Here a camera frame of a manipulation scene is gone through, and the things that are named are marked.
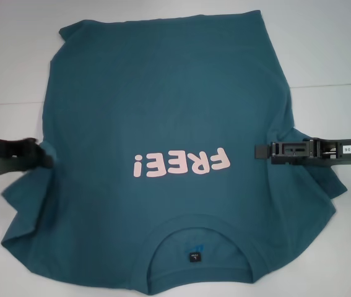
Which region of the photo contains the teal t-shirt with pink print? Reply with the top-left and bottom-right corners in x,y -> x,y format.
1,11 -> 349,293

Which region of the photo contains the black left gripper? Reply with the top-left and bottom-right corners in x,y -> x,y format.
0,134 -> 55,177

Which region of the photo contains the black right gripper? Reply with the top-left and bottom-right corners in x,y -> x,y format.
254,137 -> 351,167

